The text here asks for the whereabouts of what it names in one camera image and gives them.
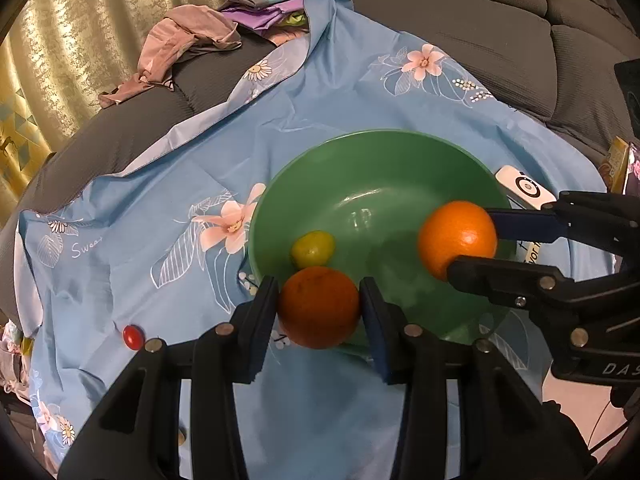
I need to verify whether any yellow-green tomato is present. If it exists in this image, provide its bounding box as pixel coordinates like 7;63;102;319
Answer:
291;230;335;269

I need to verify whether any yellow box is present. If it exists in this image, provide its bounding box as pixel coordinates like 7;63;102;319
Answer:
602;137;631;191

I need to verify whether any purple garment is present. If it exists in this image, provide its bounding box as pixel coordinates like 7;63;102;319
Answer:
220;0;308;36

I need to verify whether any golden curtain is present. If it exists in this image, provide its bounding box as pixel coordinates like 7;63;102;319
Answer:
0;0;301;176

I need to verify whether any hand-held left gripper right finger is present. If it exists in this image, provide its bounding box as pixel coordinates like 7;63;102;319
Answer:
359;276;596;480

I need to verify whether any grey sofa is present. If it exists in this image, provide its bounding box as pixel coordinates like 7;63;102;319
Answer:
0;0;640;321

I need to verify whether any white pocket device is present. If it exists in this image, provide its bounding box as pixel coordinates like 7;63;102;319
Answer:
495;165;556;209

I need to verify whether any crumpled cloth pile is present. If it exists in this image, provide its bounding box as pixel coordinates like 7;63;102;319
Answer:
0;320;36;401

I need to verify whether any pink garment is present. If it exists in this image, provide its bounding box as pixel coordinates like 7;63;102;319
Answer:
97;4;243;108

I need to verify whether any green bowl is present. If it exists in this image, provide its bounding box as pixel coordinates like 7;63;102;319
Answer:
247;130;518;356

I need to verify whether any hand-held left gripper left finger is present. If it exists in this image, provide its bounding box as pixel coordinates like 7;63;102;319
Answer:
57;275;280;480

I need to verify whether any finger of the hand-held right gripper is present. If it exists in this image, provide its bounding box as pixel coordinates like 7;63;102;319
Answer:
446;254;640;333
486;190;640;273

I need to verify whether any black cable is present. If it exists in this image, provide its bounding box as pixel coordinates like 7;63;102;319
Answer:
585;390;633;456

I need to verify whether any blue floral cloth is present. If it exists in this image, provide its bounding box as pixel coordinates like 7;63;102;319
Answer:
17;0;621;480

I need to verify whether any orange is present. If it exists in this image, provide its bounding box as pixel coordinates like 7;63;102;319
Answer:
417;200;499;282
277;266;361;350

